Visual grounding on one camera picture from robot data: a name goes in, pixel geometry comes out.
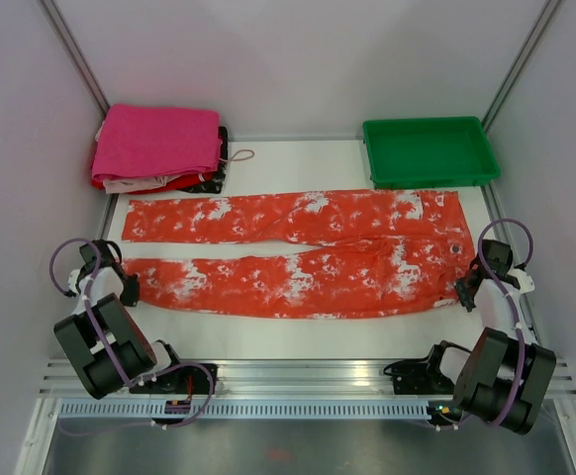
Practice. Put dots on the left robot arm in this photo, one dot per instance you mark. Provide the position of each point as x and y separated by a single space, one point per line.
100 339

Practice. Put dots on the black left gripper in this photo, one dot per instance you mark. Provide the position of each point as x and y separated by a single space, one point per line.
132 298

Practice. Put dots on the red folded garment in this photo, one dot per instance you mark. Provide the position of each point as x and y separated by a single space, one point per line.
176 182

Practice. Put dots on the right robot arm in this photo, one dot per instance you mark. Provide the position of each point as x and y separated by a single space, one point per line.
503 379

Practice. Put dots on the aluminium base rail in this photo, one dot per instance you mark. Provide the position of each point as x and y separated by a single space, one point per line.
299 379

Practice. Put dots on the white slotted cable duct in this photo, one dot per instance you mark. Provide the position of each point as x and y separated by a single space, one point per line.
416 410

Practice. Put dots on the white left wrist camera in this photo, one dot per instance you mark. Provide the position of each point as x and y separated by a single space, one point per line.
73 283

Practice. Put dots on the orange white tie-dye trousers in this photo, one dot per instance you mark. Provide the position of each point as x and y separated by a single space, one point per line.
354 254

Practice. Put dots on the black patterned folded garment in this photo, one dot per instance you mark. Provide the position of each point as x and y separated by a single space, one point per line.
214 185

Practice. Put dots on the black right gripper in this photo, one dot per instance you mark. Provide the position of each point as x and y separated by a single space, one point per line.
463 295

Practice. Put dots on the light pink folded garment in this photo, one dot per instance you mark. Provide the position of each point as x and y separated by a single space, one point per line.
132 185

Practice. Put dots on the green plastic bin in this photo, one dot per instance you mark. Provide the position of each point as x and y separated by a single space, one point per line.
429 153

